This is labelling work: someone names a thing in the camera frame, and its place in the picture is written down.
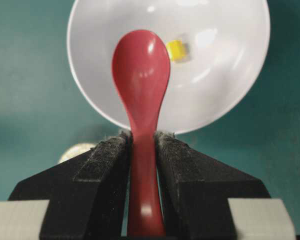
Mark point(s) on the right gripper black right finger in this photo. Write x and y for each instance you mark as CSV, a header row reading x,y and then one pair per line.
x,y
206,199

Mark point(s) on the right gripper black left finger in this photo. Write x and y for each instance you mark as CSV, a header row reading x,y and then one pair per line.
x,y
82,198

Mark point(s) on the red plastic soup spoon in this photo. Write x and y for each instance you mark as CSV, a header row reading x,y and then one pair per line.
x,y
141,71

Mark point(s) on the yellow hexagonal prism block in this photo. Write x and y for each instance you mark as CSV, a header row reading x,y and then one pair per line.
x,y
178,51

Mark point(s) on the speckled ceramic spoon rest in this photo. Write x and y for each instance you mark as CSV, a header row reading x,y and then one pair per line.
x,y
76,150

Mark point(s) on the white round bowl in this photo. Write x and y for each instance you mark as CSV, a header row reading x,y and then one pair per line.
x,y
226,43

